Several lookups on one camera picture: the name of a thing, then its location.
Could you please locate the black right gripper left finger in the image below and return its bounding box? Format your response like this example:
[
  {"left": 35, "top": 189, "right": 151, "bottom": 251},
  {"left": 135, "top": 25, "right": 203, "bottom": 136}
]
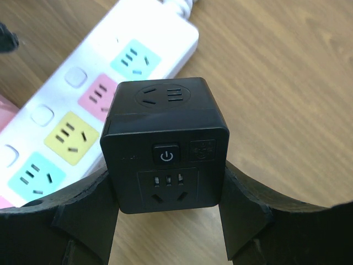
[{"left": 1, "top": 168, "right": 119, "bottom": 264}]

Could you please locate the pink cube socket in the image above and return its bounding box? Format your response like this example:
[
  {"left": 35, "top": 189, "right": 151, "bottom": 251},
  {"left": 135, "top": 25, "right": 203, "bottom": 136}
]
[{"left": 0, "top": 95, "right": 19, "bottom": 130}]

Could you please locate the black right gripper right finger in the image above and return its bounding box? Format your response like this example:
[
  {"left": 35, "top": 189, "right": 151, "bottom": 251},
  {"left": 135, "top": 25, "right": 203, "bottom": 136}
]
[{"left": 219, "top": 163, "right": 352, "bottom": 264}]

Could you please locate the black cube socket adapter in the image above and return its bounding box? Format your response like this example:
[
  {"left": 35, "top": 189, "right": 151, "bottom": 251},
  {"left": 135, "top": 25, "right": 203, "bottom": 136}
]
[{"left": 100, "top": 77, "right": 230, "bottom": 214}]

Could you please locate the white multicolour power strip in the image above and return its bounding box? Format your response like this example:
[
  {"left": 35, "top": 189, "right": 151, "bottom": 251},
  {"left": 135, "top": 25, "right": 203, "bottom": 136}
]
[{"left": 1, "top": 1, "right": 199, "bottom": 208}]

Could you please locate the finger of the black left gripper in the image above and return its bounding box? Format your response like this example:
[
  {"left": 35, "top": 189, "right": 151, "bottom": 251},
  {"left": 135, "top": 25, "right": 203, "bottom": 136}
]
[{"left": 0, "top": 23, "right": 19, "bottom": 53}]

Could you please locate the white power strip cable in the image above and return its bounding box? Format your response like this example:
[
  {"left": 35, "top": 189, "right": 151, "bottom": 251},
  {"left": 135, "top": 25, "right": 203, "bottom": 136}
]
[{"left": 157, "top": 0, "right": 202, "bottom": 17}]

